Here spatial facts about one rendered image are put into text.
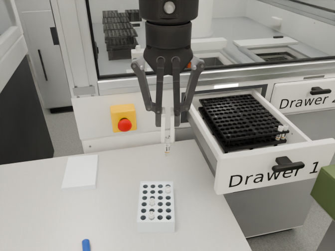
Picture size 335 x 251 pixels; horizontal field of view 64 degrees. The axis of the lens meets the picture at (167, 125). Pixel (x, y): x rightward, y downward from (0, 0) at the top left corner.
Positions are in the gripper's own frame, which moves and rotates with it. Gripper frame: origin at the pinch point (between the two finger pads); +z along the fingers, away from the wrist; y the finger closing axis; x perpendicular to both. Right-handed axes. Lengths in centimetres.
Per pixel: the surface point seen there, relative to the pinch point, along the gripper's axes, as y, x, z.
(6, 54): -71, 75, 11
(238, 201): 32, 35, 64
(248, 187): 19.3, -0.3, 17.4
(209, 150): 11.0, 8.5, 13.2
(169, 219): 0.5, -5.4, 22.4
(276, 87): 36, 34, 8
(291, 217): 64, 41, 84
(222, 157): 11.7, -1.0, 7.5
